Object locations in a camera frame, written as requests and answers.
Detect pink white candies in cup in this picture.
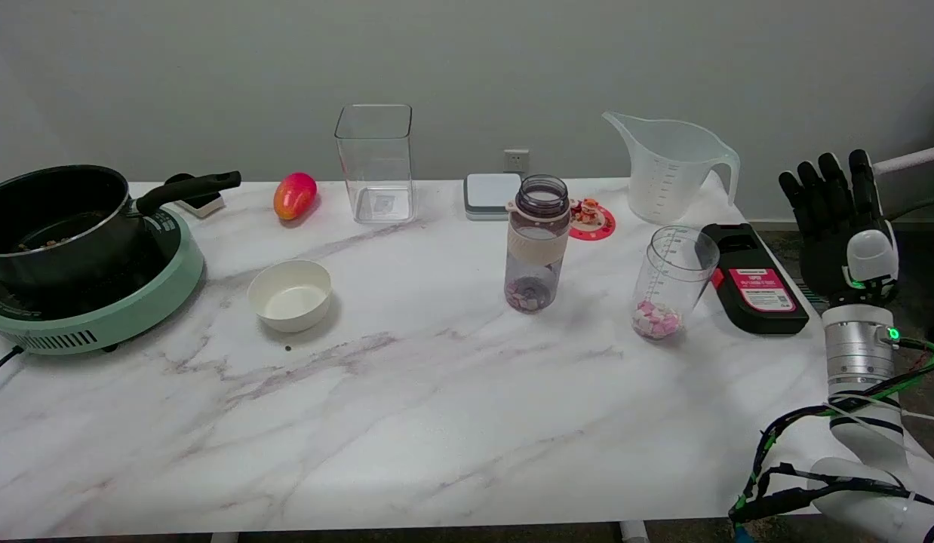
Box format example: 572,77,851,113
633,300,683,340

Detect black pot with handle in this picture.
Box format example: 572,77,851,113
0,164,242,292

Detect green induction cooker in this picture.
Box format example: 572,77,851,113
0,205,205,355

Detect small clear measuring cup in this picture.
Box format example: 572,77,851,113
631,225,720,341

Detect black device with pink label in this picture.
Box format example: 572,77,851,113
699,222,810,336

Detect red round coaster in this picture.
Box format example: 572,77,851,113
569,199,616,241

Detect white foam covered bar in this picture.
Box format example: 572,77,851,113
873,143,934,176

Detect white black small box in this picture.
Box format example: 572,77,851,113
165,173,226,219

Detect dark curved chair leg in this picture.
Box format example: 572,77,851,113
884,194,934,222

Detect red yellow mango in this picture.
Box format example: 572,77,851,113
274,172,318,221

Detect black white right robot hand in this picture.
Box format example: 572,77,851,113
778,149,902,307

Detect clear bottle with beige sleeve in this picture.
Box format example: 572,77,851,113
504,175,573,314

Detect large translucent measuring jug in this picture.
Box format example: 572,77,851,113
602,112,741,225

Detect clear square plastic container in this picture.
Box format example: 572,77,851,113
334,104,416,225

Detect white grey kitchen scale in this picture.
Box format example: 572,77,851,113
463,173,523,221

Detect pink white candies in bottle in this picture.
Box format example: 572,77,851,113
506,278,555,313

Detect white round bowl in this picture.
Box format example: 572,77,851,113
247,259,333,333

